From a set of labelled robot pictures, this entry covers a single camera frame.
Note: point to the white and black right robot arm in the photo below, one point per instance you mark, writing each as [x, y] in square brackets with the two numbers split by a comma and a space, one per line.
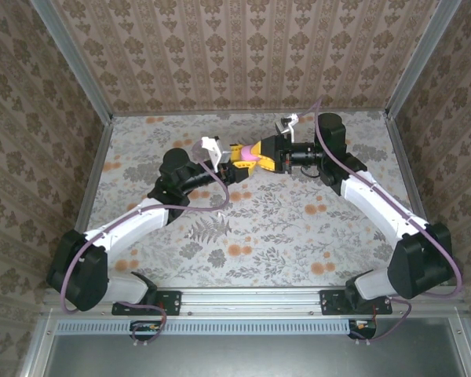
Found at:
[377, 204]

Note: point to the floral patterned table cover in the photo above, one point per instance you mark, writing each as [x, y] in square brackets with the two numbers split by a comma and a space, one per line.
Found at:
[259, 235]

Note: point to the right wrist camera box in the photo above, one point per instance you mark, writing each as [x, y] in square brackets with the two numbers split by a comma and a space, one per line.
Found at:
[286, 125]

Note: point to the aluminium frame post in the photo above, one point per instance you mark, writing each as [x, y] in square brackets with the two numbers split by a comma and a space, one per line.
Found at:
[420, 59]
[74, 59]

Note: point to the pink earbud charging case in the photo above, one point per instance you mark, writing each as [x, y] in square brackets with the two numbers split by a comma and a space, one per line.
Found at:
[248, 154]

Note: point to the grey metal sheet panel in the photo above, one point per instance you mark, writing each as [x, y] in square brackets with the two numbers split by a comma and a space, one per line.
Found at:
[239, 357]

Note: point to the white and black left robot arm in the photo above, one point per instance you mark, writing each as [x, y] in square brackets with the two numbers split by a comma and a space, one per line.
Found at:
[129, 224]

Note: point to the aluminium table edge rail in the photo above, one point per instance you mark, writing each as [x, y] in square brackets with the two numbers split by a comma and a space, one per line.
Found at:
[401, 157]
[98, 165]

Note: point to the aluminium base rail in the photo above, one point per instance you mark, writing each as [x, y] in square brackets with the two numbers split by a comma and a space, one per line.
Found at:
[251, 302]

